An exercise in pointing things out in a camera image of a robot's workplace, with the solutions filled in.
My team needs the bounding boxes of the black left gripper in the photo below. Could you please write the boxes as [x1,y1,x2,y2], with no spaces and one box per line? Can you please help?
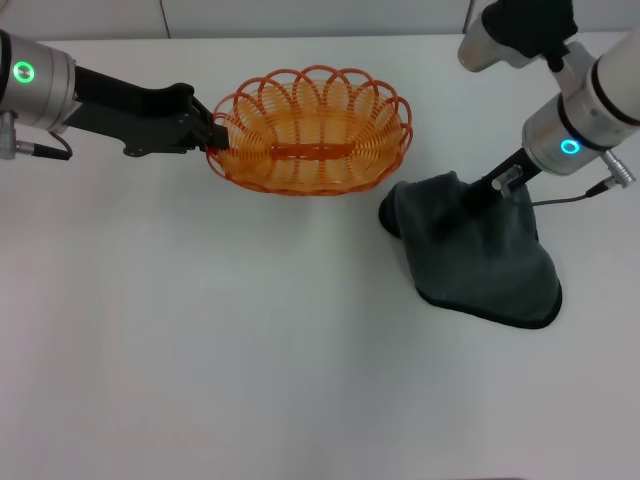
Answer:
[66,64,232,159]

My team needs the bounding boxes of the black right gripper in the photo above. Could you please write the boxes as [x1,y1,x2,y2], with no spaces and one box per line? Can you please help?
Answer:
[433,148,542,232]

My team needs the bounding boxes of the dark grey towel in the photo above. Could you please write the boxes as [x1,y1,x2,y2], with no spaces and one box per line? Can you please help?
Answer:
[378,170,563,330]

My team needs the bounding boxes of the orange woven plastic basket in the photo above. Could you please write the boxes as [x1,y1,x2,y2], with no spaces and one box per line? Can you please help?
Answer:
[205,63,415,197]

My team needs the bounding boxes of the right arm cable with plug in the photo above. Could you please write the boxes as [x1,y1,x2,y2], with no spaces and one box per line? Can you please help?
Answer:
[531,149,640,208]

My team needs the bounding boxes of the arm cable with plug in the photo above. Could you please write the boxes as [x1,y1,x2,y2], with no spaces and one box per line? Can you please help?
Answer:
[531,149,640,208]
[0,112,74,162]

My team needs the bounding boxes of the left arm cable with plug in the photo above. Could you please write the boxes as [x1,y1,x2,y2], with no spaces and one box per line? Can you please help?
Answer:
[0,112,74,162]

